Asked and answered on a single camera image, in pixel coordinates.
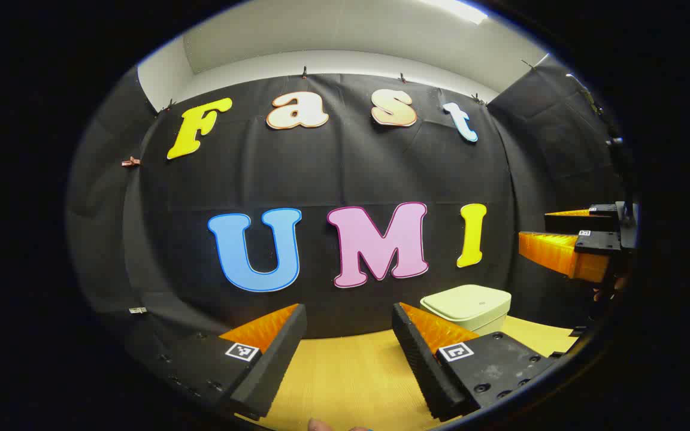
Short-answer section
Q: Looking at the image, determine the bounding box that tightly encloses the pale green desktop garbage bin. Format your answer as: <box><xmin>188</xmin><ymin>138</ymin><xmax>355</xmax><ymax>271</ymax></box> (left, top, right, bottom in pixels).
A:
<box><xmin>420</xmin><ymin>284</ymin><xmax>512</xmax><ymax>337</ymax></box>

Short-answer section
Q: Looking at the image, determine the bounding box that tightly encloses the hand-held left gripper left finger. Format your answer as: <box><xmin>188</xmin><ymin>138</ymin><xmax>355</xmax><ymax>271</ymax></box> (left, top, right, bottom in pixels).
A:
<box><xmin>159</xmin><ymin>303</ymin><xmax>308</xmax><ymax>420</ymax></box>

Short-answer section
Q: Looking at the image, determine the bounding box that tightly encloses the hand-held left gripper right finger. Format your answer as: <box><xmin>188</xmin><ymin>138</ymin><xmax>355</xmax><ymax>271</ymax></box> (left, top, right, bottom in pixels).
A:
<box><xmin>392</xmin><ymin>302</ymin><xmax>561</xmax><ymax>421</ymax></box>

